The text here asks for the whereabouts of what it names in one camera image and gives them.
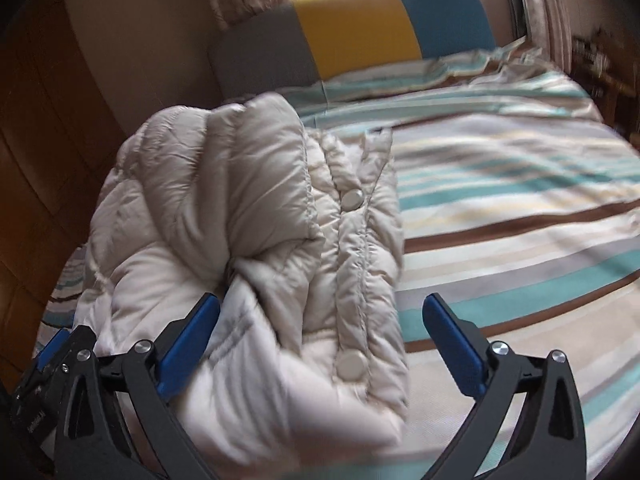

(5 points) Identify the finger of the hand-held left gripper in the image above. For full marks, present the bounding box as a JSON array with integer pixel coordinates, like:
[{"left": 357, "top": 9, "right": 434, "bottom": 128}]
[{"left": 34, "top": 327, "right": 72, "bottom": 367}]

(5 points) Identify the cluttered wooden shelf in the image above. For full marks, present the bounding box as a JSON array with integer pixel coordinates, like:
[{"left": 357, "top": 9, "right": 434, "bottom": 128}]
[{"left": 570, "top": 25, "right": 640, "bottom": 146}]

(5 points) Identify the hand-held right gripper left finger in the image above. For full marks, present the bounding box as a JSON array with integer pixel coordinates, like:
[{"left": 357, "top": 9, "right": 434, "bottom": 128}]
[{"left": 54, "top": 292, "right": 221, "bottom": 480}]

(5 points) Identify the grey yellow blue headboard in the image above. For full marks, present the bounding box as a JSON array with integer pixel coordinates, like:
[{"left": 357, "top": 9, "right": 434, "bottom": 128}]
[{"left": 207, "top": 0, "right": 493, "bottom": 98}]

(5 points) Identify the beige quilted down jacket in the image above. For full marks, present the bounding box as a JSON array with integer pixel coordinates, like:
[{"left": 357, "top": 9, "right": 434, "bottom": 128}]
[{"left": 75, "top": 91, "right": 411, "bottom": 461}]

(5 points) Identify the striped bed duvet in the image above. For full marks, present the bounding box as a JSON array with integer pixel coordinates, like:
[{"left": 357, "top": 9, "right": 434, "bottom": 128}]
[{"left": 37, "top": 42, "right": 640, "bottom": 480}]

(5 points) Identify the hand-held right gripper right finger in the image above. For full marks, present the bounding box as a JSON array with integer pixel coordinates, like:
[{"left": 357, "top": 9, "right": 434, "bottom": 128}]
[{"left": 421, "top": 292, "right": 586, "bottom": 480}]

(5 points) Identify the wooden wardrobe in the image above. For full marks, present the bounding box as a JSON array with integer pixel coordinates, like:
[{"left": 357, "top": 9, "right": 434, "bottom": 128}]
[{"left": 0, "top": 0, "right": 126, "bottom": 376}]

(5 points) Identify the striped pillow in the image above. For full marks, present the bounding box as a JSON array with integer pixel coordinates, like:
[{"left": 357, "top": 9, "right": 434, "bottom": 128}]
[{"left": 320, "top": 47, "right": 526, "bottom": 105}]

